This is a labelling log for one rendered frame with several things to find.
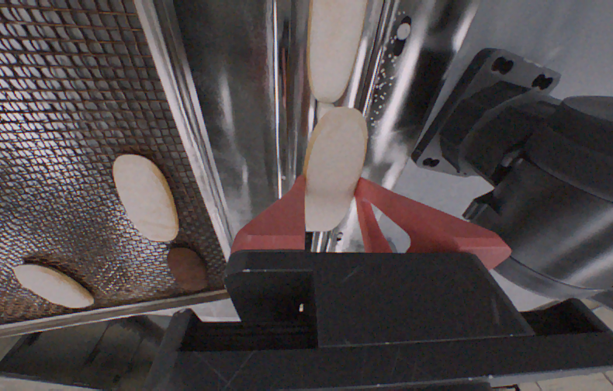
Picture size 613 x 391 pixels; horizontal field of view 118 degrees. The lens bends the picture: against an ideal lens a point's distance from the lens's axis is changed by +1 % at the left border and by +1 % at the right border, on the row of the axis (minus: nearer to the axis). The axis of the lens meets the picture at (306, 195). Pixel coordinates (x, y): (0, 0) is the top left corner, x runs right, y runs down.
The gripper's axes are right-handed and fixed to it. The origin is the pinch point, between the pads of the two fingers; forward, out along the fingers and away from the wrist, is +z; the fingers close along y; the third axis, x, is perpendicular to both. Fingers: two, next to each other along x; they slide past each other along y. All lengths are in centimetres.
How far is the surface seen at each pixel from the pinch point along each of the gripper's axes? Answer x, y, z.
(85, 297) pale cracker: 18.3, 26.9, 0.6
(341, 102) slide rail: -3.3, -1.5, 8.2
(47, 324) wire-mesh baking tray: 23.9, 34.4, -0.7
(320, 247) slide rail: 18.4, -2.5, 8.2
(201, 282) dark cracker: 18.2, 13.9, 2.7
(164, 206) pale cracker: 4.6, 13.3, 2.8
